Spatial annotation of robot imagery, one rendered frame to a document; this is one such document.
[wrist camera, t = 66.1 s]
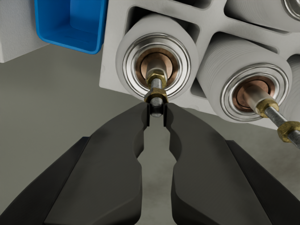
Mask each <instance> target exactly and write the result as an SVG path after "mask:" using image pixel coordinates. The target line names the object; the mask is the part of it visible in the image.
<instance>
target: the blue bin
mask: <svg viewBox="0 0 300 225"><path fill-rule="evenodd" d="M108 1H109V0H34V7H35V21H36V32H37V35H38V36H39V38H40V39H41V40H42V41H44V42H47V43H50V44H54V45H57V46H61V47H65V48H68V49H72V50H76V51H80V52H83V53H87V54H97V53H98V52H99V51H100V50H101V47H102V45H103V43H104V36H105V28H106V20H107V12H108Z"/></svg>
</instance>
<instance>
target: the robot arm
mask: <svg viewBox="0 0 300 225"><path fill-rule="evenodd" d="M163 125H164V127H166V128H167V130H168V131H169V132H170V145H169V150H170V152H171V153H172V154H173V156H174V157H175V159H176V161H177V162H176V164H175V165H174V168H173V176H172V185H171V208H172V217H173V220H174V222H175V223H176V224H177V225H300V201H299V200H298V199H297V198H296V197H295V196H294V195H293V194H292V193H291V192H290V191H289V190H288V189H287V188H286V187H284V186H283V185H282V184H281V183H280V182H279V181H278V180H277V179H276V178H275V177H274V176H273V175H272V174H270V173H269V172H268V171H267V170H266V169H265V168H264V167H263V166H261V165H260V164H259V163H258V162H257V161H256V160H255V159H254V158H253V157H251V156H250V155H249V154H248V153H247V152H246V151H245V150H244V149H242V148H241V147H240V146H239V145H238V144H237V143H236V142H235V141H234V140H226V139H225V138H224V137H222V136H221V135H220V134H219V133H218V132H217V131H216V130H215V129H214V128H213V127H211V126H210V125H209V124H207V123H206V122H204V121H203V120H201V119H200V118H198V117H196V116H195V115H193V114H191V113H190V112H188V111H186V110H185V109H183V108H181V107H179V106H178V105H176V104H174V103H165V104H163ZM147 126H150V103H147V102H141V103H139V104H137V105H135V106H133V107H132V108H130V109H128V110H126V111H124V112H123V113H121V114H119V115H117V116H116V117H114V118H112V119H111V120H109V121H108V122H106V123H105V124H103V125H102V126H101V127H100V128H99V129H97V130H96V131H95V132H94V133H93V134H92V135H91V136H90V137H82V138H81V139H79V140H78V141H77V142H76V143H75V144H74V145H73V146H72V147H71V148H70V149H68V150H67V151H66V152H65V153H64V154H63V155H61V156H60V157H59V158H58V159H57V160H56V161H55V162H54V163H52V164H51V165H50V166H49V167H48V168H47V169H45V170H44V171H43V172H42V173H41V174H40V175H39V176H38V177H37V178H36V179H35V180H33V181H32V182H31V183H30V184H29V185H28V186H27V187H26V188H25V189H24V190H23V191H22V192H21V193H20V194H19V195H18V196H17V197H16V198H15V199H14V200H13V201H12V202H11V204H10V205H9V206H8V207H7V208H6V209H5V210H4V211H3V213H2V214H1V215H0V225H134V224H136V223H137V222H138V221H139V219H140V217H141V210H142V166H141V164H140V162H139V161H138V160H137V158H138V157H139V155H140V154H141V152H142V151H143V150H144V130H145V129H146V128H147Z"/></svg>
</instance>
